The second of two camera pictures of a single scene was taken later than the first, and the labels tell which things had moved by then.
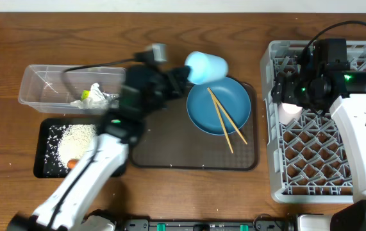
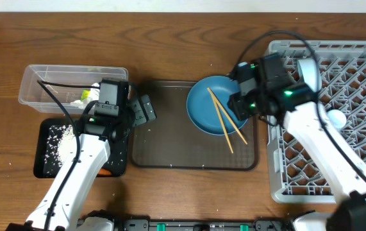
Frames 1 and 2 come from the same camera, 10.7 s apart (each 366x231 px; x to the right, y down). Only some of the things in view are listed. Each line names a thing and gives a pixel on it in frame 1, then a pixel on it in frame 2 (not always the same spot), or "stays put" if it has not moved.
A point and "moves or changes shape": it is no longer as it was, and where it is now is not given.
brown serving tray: (173, 140) stays put
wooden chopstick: (226, 113) stays put
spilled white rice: (65, 143) stays put
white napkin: (97, 99) stays put
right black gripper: (284, 92) -> (238, 109)
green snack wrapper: (85, 94) stays put
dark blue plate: (232, 95) stays put
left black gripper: (172, 76) -> (143, 116)
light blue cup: (205, 67) moves or changes shape
